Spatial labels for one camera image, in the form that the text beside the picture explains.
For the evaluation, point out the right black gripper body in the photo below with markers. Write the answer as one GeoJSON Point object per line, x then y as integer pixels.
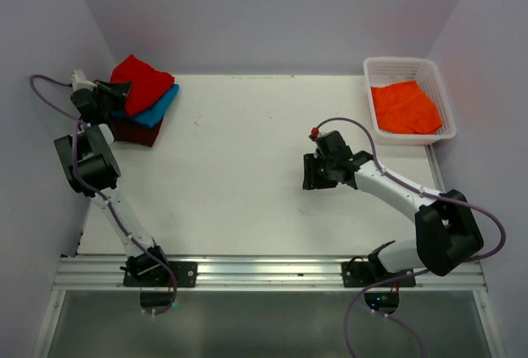
{"type": "Point", "coordinates": [319, 173]}

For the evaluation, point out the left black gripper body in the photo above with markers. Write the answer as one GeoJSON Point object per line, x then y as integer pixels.
{"type": "Point", "coordinates": [108, 101]}

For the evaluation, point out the red t shirt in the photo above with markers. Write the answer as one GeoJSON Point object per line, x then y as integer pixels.
{"type": "Point", "coordinates": [148, 84]}

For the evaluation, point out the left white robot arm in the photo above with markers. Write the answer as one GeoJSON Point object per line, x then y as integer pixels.
{"type": "Point", "coordinates": [91, 169]}

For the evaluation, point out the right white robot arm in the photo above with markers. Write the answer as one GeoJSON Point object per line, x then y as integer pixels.
{"type": "Point", "coordinates": [446, 232]}

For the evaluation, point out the folded maroon t shirt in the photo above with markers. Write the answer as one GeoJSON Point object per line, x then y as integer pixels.
{"type": "Point", "coordinates": [130, 131]}

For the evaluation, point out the folded blue t shirt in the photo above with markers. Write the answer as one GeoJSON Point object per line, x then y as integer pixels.
{"type": "Point", "coordinates": [154, 114]}

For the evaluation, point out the orange t shirt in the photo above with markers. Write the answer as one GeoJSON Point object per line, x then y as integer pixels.
{"type": "Point", "coordinates": [404, 108]}

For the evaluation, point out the white plastic basket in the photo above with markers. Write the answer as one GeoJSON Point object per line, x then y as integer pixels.
{"type": "Point", "coordinates": [383, 71]}

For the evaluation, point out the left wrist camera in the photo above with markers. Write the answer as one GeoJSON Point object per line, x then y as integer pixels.
{"type": "Point", "coordinates": [79, 81]}

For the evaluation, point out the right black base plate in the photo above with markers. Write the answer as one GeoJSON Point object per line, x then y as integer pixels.
{"type": "Point", "coordinates": [358, 273]}

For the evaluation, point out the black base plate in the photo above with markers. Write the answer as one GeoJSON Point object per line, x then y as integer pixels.
{"type": "Point", "coordinates": [185, 272]}
{"type": "Point", "coordinates": [358, 273]}

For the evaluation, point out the aluminium rail frame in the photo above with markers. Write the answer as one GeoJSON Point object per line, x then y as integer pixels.
{"type": "Point", "coordinates": [244, 218]}

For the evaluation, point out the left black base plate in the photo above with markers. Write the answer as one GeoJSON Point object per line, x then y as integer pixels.
{"type": "Point", "coordinates": [185, 272]}

